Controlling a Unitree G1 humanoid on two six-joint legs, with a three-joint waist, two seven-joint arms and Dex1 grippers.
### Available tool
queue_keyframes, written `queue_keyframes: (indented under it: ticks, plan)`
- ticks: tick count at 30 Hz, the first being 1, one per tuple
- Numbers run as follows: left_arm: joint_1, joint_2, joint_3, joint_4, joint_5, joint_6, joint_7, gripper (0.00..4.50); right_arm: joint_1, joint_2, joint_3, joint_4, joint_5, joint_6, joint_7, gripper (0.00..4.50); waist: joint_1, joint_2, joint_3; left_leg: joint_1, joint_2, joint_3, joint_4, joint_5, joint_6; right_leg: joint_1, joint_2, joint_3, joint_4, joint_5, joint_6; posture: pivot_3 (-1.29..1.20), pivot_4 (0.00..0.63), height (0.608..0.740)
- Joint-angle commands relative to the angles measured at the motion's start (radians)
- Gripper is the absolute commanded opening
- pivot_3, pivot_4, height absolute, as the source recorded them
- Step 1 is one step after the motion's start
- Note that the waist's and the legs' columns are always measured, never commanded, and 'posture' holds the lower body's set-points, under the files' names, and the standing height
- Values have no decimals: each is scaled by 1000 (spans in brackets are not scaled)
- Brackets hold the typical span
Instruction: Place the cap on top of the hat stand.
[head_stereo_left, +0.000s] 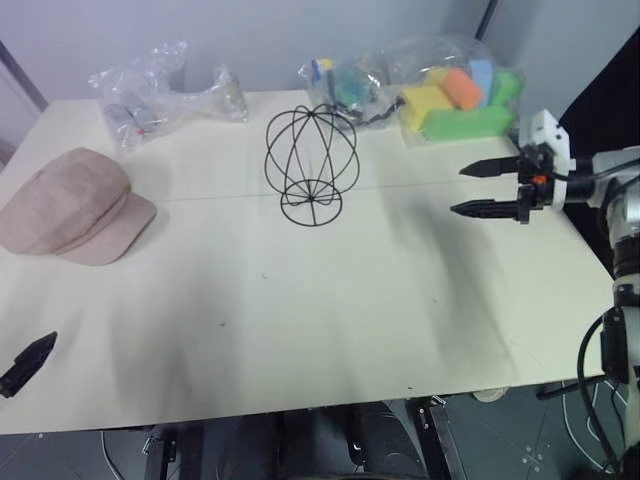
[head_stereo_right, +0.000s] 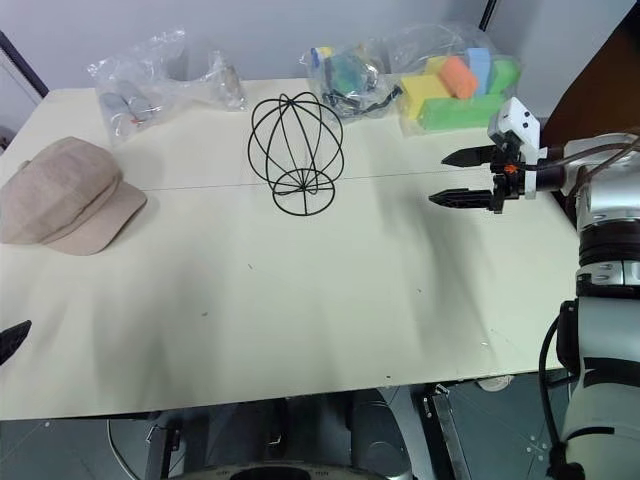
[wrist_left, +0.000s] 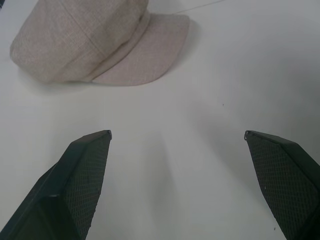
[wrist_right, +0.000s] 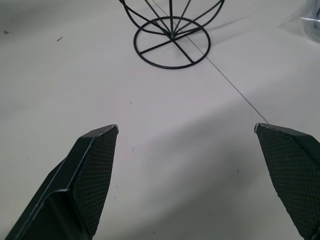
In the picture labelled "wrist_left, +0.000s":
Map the beige linen newsboy cap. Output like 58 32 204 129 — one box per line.
9 0 191 87

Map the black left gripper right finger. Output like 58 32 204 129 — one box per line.
243 129 320 240

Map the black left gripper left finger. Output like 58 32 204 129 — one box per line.
0 129 113 240

